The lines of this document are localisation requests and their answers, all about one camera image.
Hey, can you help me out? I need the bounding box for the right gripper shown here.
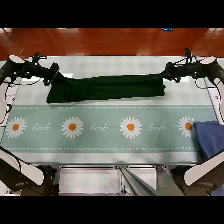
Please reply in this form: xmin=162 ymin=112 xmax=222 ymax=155
xmin=159 ymin=61 xmax=178 ymax=83

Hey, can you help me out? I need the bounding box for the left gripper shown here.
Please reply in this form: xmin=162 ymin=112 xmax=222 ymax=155
xmin=41 ymin=62 xmax=62 ymax=87

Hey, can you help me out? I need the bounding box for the blue garment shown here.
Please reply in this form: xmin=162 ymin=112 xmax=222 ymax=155
xmin=192 ymin=120 xmax=224 ymax=197

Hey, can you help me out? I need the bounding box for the black garment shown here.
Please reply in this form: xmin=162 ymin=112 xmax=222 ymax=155
xmin=46 ymin=73 xmax=167 ymax=105

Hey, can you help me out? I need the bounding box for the black cable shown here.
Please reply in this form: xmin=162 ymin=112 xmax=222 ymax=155
xmin=194 ymin=77 xmax=219 ymax=91
xmin=0 ymin=79 xmax=14 ymax=126

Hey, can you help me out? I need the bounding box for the silver frame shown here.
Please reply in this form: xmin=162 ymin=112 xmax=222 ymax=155
xmin=0 ymin=78 xmax=219 ymax=197

